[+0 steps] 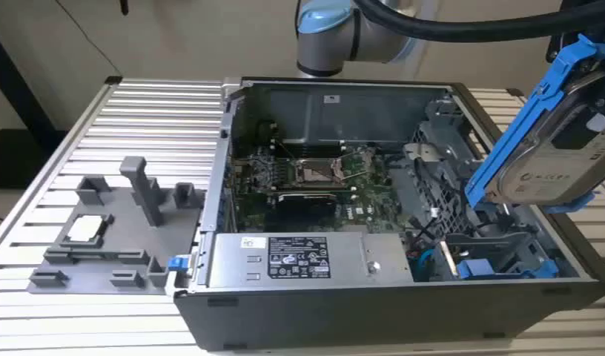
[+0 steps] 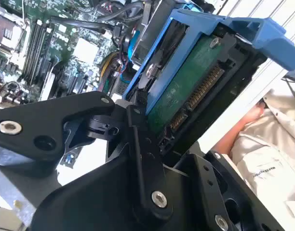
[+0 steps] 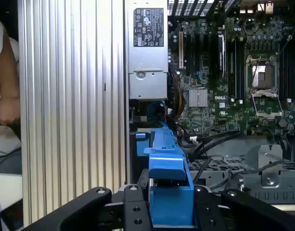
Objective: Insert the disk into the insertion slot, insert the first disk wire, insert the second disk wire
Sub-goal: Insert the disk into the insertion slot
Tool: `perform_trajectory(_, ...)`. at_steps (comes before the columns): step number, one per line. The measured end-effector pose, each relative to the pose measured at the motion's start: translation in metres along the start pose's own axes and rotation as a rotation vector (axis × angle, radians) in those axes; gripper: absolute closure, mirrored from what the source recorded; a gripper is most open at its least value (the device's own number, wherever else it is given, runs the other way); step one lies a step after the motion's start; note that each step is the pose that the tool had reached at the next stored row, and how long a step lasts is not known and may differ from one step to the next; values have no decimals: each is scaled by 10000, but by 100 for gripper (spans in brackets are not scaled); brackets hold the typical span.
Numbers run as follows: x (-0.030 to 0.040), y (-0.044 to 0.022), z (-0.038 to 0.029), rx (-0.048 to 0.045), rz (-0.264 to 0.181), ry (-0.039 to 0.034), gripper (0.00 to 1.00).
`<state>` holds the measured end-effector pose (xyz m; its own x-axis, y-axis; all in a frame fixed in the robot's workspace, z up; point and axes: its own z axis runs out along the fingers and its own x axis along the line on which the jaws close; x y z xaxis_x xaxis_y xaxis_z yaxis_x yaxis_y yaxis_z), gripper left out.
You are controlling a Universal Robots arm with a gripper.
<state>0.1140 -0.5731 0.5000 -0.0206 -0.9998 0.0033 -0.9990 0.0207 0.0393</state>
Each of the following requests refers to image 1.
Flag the silver metal disk bay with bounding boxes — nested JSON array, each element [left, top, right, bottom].
[[404, 99, 580, 283]]

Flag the white CPU chip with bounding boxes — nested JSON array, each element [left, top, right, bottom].
[[66, 216, 106, 243]]

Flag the blue wire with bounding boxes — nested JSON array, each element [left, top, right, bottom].
[[410, 247, 436, 282]]

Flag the black wire bundle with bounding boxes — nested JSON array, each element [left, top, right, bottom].
[[408, 216, 438, 246]]

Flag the silver power supply unit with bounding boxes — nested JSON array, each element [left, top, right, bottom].
[[205, 232, 416, 287]]

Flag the black graphics card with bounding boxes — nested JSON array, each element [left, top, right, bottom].
[[273, 191, 338, 231]]

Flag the black furniture frame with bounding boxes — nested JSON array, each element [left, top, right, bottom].
[[0, 20, 69, 191]]

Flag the CPU socket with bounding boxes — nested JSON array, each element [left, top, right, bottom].
[[290, 156, 349, 185]]

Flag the black open PC case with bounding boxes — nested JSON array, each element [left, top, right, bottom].
[[172, 76, 605, 352]]

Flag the hard disk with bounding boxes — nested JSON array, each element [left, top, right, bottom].
[[464, 33, 605, 217], [453, 258, 558, 280]]

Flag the socket locking lever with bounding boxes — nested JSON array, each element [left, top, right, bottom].
[[338, 144, 378, 179]]

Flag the grey parts rack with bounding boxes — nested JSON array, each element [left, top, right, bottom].
[[28, 155, 209, 296]]

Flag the black RAM slots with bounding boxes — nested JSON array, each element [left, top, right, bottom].
[[276, 142, 349, 157]]

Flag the green motherboard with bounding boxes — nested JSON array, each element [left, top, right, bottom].
[[230, 142, 418, 235]]

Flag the blue case latch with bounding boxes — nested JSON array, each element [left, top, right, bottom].
[[166, 254, 190, 272]]

